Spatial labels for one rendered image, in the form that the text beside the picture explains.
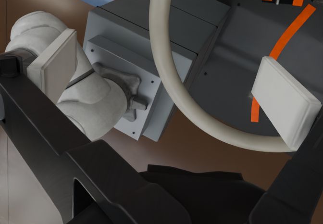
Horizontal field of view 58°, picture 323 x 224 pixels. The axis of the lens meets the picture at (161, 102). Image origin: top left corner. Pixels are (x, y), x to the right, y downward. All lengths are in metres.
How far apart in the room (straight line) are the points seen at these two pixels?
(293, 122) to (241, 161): 2.02
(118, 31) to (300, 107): 0.90
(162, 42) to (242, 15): 1.27
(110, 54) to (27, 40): 0.30
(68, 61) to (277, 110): 0.13
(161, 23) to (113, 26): 0.60
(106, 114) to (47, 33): 0.27
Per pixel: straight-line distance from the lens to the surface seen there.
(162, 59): 0.46
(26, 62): 0.17
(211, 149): 2.17
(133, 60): 0.97
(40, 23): 0.85
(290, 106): 0.18
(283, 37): 1.72
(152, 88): 0.96
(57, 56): 0.16
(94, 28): 1.07
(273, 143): 0.58
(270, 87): 0.20
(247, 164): 2.20
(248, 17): 1.70
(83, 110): 0.81
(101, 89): 0.87
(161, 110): 1.09
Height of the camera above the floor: 1.66
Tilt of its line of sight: 53 degrees down
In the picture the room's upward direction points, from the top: 144 degrees counter-clockwise
